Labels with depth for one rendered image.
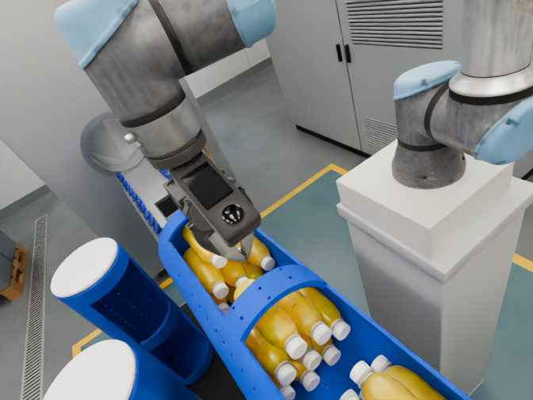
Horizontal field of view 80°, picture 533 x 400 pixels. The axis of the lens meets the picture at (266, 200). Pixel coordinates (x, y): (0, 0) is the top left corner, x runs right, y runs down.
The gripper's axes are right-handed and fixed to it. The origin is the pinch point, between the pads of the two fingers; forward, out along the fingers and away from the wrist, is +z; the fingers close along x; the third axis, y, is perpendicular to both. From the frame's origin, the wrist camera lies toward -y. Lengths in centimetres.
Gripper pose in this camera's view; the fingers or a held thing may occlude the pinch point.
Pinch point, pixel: (245, 256)
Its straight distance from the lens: 48.7
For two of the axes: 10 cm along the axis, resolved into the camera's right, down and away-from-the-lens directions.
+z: 3.2, 7.2, 6.1
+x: -7.6, 5.8, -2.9
